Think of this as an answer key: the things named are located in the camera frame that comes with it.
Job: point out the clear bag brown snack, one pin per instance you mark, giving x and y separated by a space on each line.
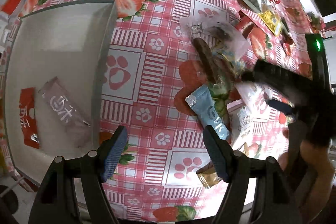
219 45

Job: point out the red packet in tray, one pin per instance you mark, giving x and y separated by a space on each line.
27 117

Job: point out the white cookie packet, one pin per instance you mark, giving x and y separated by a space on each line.
241 124

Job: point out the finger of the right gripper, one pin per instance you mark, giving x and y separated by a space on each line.
280 106

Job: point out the strawberry pattern tablecloth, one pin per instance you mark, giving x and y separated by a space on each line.
148 52

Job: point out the yellow snack packet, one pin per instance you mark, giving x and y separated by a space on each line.
272 21

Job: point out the gold wrapped candy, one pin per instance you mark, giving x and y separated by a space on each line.
208 176

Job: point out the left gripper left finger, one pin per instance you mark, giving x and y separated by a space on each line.
56 200

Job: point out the red wrapper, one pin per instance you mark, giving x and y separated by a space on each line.
245 25

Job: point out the light blue snack bar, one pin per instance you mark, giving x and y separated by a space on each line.
202 104

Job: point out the grey-pink bar in tray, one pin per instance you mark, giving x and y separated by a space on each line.
76 124

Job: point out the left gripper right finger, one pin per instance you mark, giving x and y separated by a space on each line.
274 201

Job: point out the person's hand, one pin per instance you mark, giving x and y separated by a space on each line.
313 193

